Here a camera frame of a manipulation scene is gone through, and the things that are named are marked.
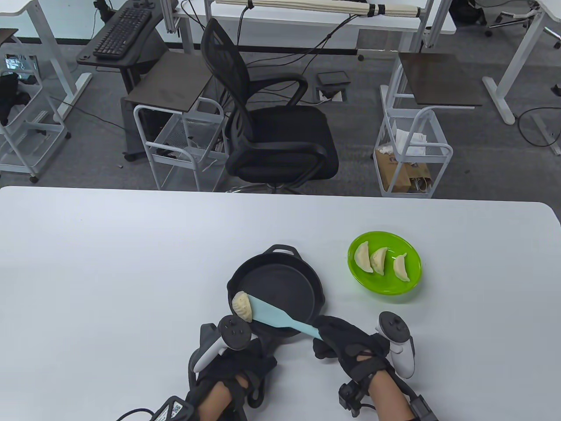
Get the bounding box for light blue dessert spatula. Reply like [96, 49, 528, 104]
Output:
[248, 296, 323, 341]

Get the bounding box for green plastic bowl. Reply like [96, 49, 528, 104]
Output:
[347, 231, 422, 303]

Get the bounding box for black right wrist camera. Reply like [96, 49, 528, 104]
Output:
[337, 382, 367, 417]

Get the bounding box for black and white left controller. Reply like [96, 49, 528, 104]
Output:
[193, 316, 253, 374]

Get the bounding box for black mesh office chair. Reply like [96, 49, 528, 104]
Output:
[201, 18, 339, 195]

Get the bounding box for brown paper bag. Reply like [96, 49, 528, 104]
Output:
[375, 149, 432, 193]

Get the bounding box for black bag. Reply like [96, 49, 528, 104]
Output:
[449, 0, 487, 26]

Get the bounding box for white cart left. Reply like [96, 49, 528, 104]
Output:
[122, 52, 214, 163]

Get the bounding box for person's left hand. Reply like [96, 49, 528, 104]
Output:
[188, 324, 279, 408]

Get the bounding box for white desk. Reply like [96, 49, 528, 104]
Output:
[160, 0, 457, 55]
[482, 0, 561, 156]
[0, 0, 92, 123]

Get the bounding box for black wrist device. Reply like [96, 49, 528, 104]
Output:
[410, 395, 440, 421]
[153, 396, 196, 421]

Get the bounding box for dark brown side table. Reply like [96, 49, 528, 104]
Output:
[379, 53, 483, 110]

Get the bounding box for black wrist device cable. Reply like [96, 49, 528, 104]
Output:
[116, 408, 157, 421]

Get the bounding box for black keyboard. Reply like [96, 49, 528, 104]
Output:
[92, 7, 153, 61]

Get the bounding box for white papers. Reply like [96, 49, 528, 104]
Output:
[379, 128, 428, 156]

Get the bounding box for black and white controller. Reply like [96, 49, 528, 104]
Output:
[193, 316, 253, 374]
[375, 311, 416, 380]

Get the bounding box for office chair wheel base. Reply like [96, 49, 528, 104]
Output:
[484, 0, 540, 38]

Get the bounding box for floor socket box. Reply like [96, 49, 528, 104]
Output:
[316, 87, 349, 103]

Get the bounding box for person's left forearm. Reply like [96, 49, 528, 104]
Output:
[197, 386, 237, 421]

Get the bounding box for aluminium frame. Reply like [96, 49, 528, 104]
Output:
[160, 0, 181, 35]

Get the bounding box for black and white right controller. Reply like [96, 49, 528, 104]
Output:
[375, 311, 416, 380]

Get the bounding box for person's right forearm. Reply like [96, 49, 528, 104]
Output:
[367, 371, 417, 421]

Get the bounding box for dark keyboard stand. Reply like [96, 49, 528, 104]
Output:
[76, 0, 170, 95]

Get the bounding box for black left wrist device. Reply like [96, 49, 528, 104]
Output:
[153, 396, 196, 421]

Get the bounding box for black cast iron frying pan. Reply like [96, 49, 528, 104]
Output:
[226, 244, 326, 409]

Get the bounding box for black right wrist device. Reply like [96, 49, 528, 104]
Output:
[410, 395, 440, 421]

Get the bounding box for pale fried dumpling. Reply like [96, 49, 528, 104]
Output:
[369, 247, 389, 276]
[231, 291, 254, 324]
[393, 253, 409, 283]
[354, 241, 374, 274]

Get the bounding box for white wire cart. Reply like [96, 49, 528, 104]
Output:
[133, 97, 229, 193]
[374, 66, 454, 199]
[0, 29, 71, 184]

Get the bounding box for person's right hand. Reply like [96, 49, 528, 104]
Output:
[312, 315, 395, 383]

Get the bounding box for black cloth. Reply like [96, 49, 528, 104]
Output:
[0, 72, 31, 125]

